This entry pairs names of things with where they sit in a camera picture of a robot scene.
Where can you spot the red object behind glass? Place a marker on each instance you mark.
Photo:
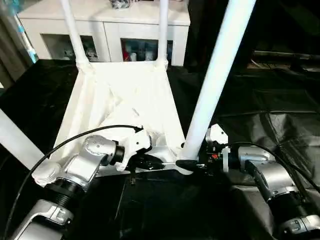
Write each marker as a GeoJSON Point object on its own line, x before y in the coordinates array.
{"type": "Point", "coordinates": [127, 53]}

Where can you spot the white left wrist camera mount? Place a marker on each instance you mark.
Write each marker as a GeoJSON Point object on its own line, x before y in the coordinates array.
{"type": "Point", "coordinates": [137, 142]}

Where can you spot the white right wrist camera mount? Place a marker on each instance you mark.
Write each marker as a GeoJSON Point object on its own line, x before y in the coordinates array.
{"type": "Point", "coordinates": [218, 135]}

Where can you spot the black mat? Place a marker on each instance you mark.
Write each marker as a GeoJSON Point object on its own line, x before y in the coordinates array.
{"type": "Point", "coordinates": [262, 112]}

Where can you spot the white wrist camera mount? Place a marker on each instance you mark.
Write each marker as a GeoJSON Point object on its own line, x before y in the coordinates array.
{"type": "Point", "coordinates": [218, 135]}
{"type": "Point", "coordinates": [137, 142]}

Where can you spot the white plastic table top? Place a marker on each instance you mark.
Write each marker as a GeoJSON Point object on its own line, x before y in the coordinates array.
{"type": "Point", "coordinates": [112, 100]}

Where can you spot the clear glass trinket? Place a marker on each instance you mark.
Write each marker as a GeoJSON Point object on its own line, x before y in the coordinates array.
{"type": "Point", "coordinates": [120, 3]}

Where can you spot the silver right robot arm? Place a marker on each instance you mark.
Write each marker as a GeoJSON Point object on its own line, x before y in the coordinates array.
{"type": "Point", "coordinates": [270, 170]}

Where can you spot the grey curtain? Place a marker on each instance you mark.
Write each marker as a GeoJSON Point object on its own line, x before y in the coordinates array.
{"type": "Point", "coordinates": [10, 45]}

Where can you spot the white cabinet with glass doors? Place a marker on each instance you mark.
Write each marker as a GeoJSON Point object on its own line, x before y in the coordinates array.
{"type": "Point", "coordinates": [100, 25]}

